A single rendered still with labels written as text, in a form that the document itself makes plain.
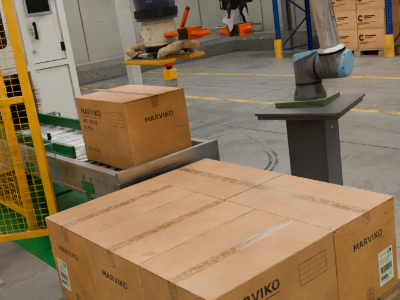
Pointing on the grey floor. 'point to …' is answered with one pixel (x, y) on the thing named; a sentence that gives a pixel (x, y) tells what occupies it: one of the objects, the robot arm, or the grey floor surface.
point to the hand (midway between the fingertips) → (239, 28)
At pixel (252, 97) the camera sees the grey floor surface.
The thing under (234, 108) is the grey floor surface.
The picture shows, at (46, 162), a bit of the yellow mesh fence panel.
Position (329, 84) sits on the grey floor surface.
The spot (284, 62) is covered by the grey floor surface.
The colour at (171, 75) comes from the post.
